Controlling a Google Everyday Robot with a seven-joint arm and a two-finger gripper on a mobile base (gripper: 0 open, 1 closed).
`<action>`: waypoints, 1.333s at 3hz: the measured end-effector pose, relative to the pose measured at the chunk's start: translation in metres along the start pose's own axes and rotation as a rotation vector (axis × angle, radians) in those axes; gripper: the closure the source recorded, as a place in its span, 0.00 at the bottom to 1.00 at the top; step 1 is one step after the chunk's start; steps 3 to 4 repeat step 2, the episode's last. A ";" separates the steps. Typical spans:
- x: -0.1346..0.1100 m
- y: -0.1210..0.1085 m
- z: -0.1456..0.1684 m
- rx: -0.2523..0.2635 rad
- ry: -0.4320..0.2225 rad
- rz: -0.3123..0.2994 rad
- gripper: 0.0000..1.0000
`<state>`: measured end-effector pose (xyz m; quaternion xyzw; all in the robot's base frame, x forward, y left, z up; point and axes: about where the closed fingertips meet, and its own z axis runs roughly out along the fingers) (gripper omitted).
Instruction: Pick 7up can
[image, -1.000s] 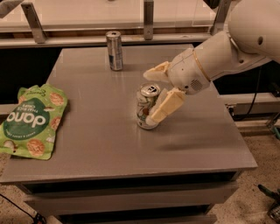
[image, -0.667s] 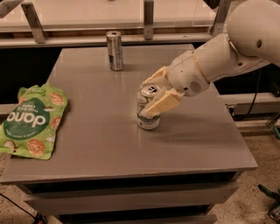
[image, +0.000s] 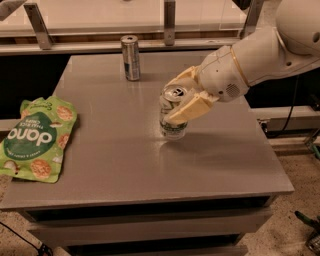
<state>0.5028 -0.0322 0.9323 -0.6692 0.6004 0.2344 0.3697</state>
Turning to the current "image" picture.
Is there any white rounded gripper body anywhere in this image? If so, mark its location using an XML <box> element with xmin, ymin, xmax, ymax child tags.
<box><xmin>197</xmin><ymin>46</ymin><xmax>249</xmax><ymax>102</ymax></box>

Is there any metal rail frame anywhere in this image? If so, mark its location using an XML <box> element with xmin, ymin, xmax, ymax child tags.
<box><xmin>0</xmin><ymin>0</ymin><xmax>272</xmax><ymax>56</ymax></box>

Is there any black cable floor left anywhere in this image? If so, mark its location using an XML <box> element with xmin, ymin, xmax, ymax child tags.
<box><xmin>0</xmin><ymin>220</ymin><xmax>55</xmax><ymax>256</ymax></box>

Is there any black cable right background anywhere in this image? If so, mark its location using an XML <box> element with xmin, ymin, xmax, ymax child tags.
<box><xmin>266</xmin><ymin>74</ymin><xmax>301</xmax><ymax>139</ymax></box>

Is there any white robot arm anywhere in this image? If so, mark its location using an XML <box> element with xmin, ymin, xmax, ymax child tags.
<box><xmin>164</xmin><ymin>0</ymin><xmax>320</xmax><ymax>125</ymax></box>

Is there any tall silver blue can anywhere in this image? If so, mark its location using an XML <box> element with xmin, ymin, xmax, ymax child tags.
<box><xmin>120</xmin><ymin>35</ymin><xmax>140</xmax><ymax>81</ymax></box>

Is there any grey cabinet with drawers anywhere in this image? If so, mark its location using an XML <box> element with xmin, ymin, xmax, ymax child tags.
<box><xmin>1</xmin><ymin>52</ymin><xmax>293</xmax><ymax>256</ymax></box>

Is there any white green 7up can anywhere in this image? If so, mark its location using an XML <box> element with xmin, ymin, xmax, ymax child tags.
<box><xmin>159</xmin><ymin>84</ymin><xmax>190</xmax><ymax>141</ymax></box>

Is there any green snack chip bag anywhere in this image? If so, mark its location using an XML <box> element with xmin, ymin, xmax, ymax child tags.
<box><xmin>0</xmin><ymin>96</ymin><xmax>77</xmax><ymax>183</ymax></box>

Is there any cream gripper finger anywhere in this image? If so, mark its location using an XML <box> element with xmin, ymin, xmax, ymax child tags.
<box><xmin>166</xmin><ymin>66</ymin><xmax>201</xmax><ymax>90</ymax></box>
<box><xmin>164</xmin><ymin>91</ymin><xmax>219</xmax><ymax>125</ymax></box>

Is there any dark tool on floor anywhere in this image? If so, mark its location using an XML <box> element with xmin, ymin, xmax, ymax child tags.
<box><xmin>294</xmin><ymin>210</ymin><xmax>320</xmax><ymax>255</ymax></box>

